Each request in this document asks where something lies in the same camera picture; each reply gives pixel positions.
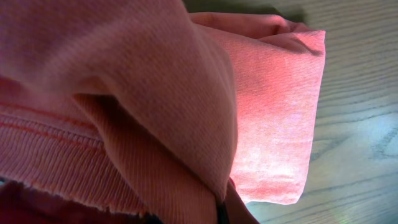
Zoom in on red orange t-shirt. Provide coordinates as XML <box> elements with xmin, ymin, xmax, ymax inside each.
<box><xmin>1</xmin><ymin>0</ymin><xmax>325</xmax><ymax>223</ymax></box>

